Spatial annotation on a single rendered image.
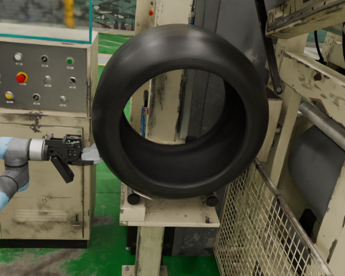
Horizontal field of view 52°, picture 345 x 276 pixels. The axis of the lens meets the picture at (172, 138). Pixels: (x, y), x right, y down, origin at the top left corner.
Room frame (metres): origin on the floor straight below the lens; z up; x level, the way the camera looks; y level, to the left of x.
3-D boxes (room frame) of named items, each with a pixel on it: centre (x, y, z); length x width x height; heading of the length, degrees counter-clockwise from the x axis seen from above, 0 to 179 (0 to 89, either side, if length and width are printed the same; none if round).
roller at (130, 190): (1.16, 0.13, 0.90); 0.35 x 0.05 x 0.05; 9
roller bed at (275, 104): (1.47, -0.34, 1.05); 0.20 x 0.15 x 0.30; 9
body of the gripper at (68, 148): (1.05, 0.36, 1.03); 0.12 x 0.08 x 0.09; 99
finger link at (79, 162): (1.03, 0.30, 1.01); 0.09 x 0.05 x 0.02; 99
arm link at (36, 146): (1.04, 0.44, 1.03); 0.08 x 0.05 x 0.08; 9
